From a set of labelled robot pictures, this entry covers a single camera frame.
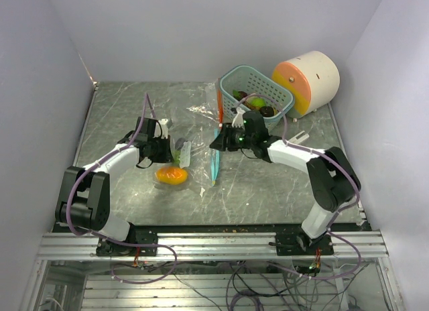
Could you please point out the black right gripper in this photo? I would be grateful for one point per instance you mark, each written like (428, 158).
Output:
(224, 139)

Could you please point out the clear bag with red zipper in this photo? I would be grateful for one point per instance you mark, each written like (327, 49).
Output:
(210, 106)

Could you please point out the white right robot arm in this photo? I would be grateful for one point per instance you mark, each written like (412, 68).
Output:
(333, 181)

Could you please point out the clear bag with teal zipper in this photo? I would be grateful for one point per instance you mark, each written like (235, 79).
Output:
(200, 161)

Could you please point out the aluminium frame rail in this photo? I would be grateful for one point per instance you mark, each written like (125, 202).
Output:
(201, 246)

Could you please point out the cream cylinder with orange lid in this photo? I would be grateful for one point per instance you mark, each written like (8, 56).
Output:
(312, 78)

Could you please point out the orange fake fruit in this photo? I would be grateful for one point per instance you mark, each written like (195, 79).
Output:
(172, 175)

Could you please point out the light blue perforated plastic basket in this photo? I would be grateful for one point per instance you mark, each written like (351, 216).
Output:
(262, 93)

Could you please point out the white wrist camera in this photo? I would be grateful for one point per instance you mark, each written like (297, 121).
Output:
(162, 128)
(238, 120)

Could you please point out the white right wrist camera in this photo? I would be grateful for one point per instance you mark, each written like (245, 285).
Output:
(238, 120)

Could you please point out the dark red fake fruit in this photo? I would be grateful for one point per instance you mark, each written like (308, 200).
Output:
(239, 95)

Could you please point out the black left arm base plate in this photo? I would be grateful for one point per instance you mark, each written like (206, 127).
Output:
(140, 240)

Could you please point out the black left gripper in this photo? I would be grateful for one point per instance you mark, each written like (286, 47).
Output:
(166, 157)

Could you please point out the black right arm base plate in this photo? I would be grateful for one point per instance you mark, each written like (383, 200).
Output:
(298, 243)

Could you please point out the green fake fruit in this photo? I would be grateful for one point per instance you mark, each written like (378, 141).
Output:
(258, 103)
(176, 155)

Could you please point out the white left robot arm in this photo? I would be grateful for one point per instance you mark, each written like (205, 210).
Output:
(84, 201)

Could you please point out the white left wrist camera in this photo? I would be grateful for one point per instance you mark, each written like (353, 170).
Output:
(162, 128)

